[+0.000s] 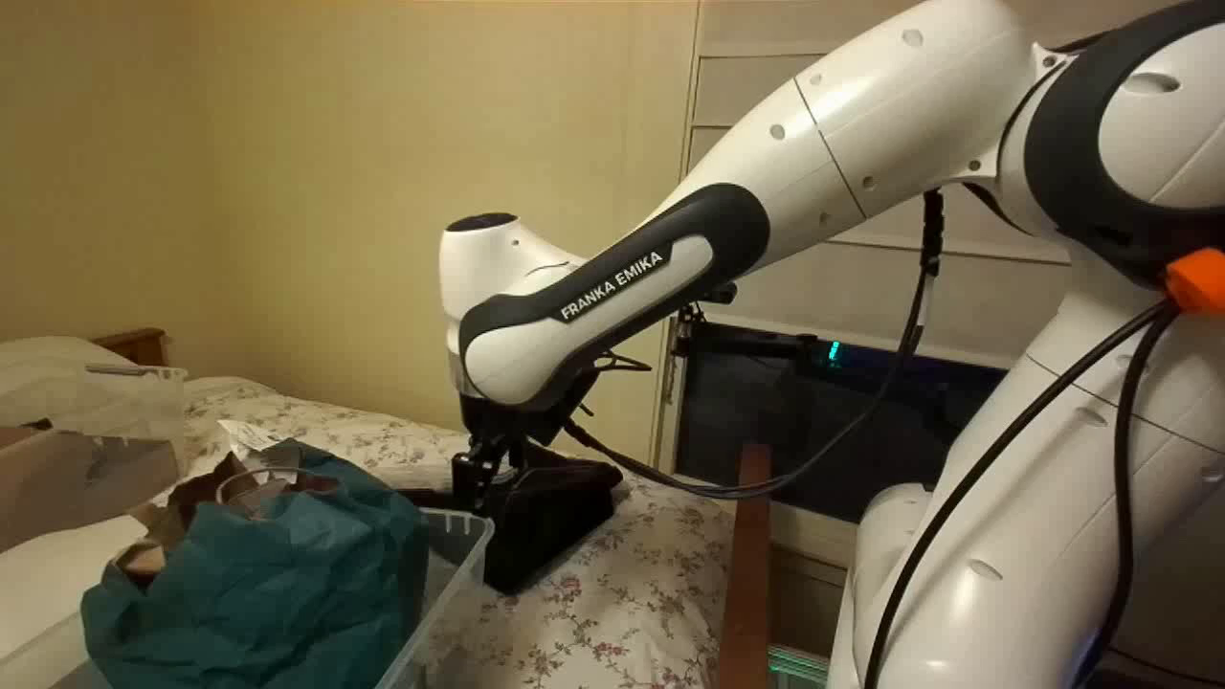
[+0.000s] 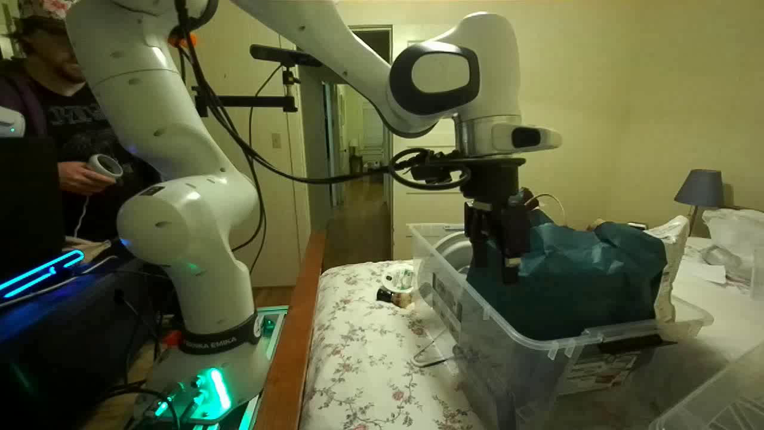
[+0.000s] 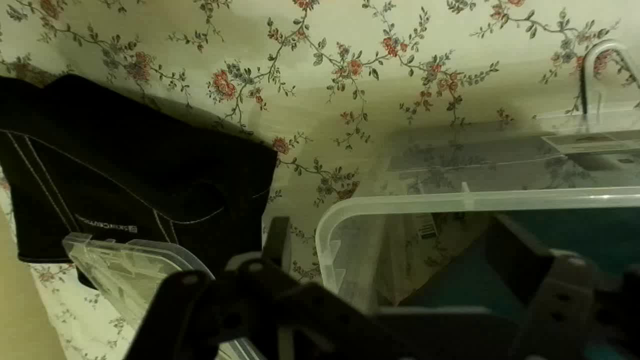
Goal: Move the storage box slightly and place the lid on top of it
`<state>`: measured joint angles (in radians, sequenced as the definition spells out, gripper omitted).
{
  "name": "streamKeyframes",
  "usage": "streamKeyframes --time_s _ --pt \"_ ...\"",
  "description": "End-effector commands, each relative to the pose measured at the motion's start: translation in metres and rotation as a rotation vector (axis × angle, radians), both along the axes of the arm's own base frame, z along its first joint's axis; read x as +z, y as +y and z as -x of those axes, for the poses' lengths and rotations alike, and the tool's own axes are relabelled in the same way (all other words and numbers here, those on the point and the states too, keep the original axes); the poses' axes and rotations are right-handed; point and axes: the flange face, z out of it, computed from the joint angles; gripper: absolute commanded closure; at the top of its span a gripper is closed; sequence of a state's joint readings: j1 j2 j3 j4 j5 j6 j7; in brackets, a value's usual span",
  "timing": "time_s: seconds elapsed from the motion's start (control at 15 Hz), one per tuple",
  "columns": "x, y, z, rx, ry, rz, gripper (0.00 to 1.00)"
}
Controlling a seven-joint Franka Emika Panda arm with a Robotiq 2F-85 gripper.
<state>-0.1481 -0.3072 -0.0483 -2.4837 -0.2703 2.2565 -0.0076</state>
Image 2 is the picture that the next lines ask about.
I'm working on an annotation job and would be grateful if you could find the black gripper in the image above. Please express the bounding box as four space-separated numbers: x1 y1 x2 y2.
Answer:
464 158 532 285

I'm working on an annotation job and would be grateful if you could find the clear plastic storage box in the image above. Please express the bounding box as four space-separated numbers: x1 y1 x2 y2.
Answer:
411 222 713 430

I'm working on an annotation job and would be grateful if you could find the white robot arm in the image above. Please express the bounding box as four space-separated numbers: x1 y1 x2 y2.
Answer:
65 0 558 355

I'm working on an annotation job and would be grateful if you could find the teal cloth bag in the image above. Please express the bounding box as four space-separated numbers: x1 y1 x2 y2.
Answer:
467 213 666 340

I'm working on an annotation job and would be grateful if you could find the small round white container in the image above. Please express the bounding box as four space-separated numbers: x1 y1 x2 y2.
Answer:
374 267 417 309

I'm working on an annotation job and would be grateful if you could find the floral bed sheet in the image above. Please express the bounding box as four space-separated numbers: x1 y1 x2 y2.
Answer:
301 260 484 430

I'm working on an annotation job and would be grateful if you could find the grey table lamp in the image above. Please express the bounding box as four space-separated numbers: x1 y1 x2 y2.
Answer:
675 170 723 231

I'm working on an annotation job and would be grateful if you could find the white pillow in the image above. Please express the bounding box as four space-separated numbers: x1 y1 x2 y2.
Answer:
701 208 764 267

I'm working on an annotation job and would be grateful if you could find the person in dark shirt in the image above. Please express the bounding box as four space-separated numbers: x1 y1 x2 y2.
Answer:
0 0 159 275

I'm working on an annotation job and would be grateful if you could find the blue lit desk device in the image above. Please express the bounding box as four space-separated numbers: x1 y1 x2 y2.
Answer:
0 249 87 303

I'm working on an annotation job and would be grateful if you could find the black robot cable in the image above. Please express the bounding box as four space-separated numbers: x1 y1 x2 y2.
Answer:
170 0 472 256

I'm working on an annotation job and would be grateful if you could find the wire clothes hanger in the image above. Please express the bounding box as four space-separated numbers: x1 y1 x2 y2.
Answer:
414 329 454 369

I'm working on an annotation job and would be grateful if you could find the black camera on stand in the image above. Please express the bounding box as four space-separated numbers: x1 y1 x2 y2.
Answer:
193 45 317 118

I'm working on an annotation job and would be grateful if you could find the wooden bed frame rail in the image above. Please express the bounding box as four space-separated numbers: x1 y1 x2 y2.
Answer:
253 231 325 430

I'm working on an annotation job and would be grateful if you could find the robot base plate green light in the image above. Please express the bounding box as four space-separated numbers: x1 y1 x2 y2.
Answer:
130 305 290 430

